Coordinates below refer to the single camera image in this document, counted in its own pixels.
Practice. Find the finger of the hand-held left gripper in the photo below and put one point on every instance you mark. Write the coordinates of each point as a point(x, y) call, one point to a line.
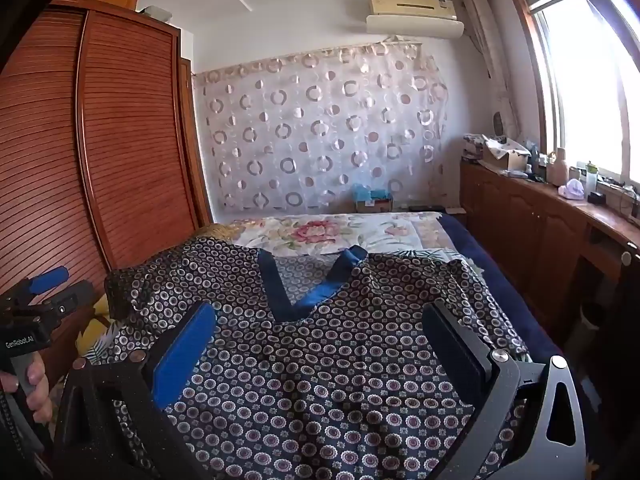
point(47, 280)
point(75, 296)

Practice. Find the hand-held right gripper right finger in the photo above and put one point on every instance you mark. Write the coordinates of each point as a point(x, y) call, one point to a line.
point(452, 347)

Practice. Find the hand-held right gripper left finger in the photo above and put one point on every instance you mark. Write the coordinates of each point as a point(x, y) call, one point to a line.
point(185, 350)

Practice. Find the dark circle-print garment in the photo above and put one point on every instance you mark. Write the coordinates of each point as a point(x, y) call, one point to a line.
point(325, 360)

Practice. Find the person's left hand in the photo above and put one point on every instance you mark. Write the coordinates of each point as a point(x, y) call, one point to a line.
point(40, 400)

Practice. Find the wooden side cabinet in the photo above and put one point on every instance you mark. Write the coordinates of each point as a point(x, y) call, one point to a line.
point(525, 220)

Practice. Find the wooden slatted wardrobe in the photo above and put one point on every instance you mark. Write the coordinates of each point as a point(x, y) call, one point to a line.
point(125, 135)

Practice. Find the bed with floral sheets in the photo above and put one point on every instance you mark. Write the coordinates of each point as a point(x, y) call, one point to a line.
point(310, 232)

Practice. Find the blue plastic bag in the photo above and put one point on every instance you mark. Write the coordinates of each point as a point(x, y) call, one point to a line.
point(370, 192)

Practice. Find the open cardboard box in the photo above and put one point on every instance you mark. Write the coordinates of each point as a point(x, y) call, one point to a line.
point(507, 160)

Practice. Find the pale purple cloth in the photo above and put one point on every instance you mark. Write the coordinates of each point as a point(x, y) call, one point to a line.
point(572, 190)

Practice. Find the small black box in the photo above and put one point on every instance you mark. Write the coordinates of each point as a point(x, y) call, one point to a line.
point(596, 198)

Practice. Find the beige jar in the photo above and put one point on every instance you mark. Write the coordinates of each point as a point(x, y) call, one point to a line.
point(556, 167)

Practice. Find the green capped bottle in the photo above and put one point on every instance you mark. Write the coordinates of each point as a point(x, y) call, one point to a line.
point(591, 175)

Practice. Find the dark oval object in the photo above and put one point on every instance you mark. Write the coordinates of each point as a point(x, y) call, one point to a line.
point(498, 124)

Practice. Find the sheer circle-print curtain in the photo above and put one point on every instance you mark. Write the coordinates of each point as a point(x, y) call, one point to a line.
point(320, 125)

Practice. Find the window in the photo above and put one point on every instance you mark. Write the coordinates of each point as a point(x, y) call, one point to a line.
point(585, 85)

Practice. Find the white window curtain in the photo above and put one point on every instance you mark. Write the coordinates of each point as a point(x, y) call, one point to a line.
point(482, 30)

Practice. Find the white air conditioner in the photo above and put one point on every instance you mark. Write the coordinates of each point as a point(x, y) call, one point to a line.
point(415, 25)

